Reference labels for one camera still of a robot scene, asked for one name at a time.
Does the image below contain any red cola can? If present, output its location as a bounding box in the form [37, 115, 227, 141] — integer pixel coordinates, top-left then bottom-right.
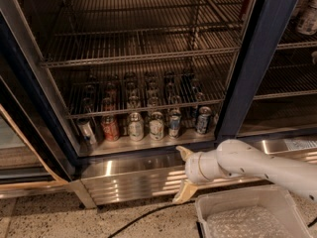
[101, 115, 120, 142]

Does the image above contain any open fridge door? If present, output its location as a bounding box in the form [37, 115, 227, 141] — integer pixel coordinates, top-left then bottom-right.
[0, 12, 78, 200]

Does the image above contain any silver can far left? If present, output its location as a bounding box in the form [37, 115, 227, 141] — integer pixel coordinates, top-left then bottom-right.
[76, 118, 97, 146]

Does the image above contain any lower wire shelf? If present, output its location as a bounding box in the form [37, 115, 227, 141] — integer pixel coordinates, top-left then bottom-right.
[68, 55, 231, 118]

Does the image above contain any clear plastic bin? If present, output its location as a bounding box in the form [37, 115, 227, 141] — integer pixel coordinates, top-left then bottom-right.
[195, 185, 313, 238]

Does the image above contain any dark blue can right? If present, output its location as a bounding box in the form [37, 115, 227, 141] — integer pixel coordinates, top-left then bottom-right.
[195, 106, 212, 134]

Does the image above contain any right compartment wire shelf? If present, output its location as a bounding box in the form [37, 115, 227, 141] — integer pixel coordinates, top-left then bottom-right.
[253, 20, 317, 101]

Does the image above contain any dark blue fridge pillar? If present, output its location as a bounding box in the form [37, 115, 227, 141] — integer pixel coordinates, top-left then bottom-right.
[215, 0, 298, 143]

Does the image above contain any stainless fridge base grille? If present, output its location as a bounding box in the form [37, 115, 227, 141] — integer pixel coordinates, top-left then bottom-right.
[69, 138, 317, 208]

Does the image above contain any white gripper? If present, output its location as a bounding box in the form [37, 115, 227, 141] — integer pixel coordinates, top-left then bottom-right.
[172, 146, 231, 204]

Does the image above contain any upper wire shelf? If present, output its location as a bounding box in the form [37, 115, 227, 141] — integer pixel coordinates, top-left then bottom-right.
[41, 0, 243, 68]

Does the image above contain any black floor cable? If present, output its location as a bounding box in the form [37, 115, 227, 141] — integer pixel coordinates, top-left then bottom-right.
[107, 199, 196, 238]

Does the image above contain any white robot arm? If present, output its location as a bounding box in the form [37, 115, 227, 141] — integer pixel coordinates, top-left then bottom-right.
[173, 140, 317, 204]

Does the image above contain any green white 7up can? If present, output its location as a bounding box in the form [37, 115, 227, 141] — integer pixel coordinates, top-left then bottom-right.
[128, 112, 144, 141]

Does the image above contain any can on right shelf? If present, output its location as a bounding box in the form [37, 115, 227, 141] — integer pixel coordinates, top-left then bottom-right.
[296, 0, 317, 36]

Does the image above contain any blue white can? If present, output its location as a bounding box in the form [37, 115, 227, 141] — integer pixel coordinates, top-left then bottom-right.
[168, 109, 181, 138]

